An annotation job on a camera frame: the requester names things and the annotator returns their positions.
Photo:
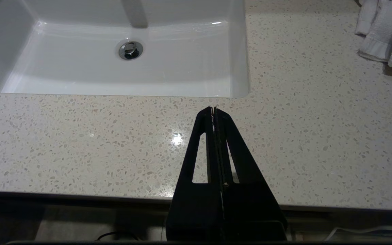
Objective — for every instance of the chrome sink drain stopper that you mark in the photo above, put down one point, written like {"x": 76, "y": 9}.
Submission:
{"x": 131, "y": 50}

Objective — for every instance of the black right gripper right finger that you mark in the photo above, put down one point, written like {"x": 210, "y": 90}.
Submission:
{"x": 250, "y": 211}

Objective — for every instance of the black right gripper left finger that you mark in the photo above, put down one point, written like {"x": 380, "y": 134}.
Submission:
{"x": 196, "y": 211}

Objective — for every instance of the white crumpled towel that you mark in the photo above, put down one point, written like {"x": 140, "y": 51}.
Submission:
{"x": 390, "y": 30}

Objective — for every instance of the white rectangular sink basin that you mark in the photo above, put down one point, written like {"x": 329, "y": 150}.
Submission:
{"x": 80, "y": 68}

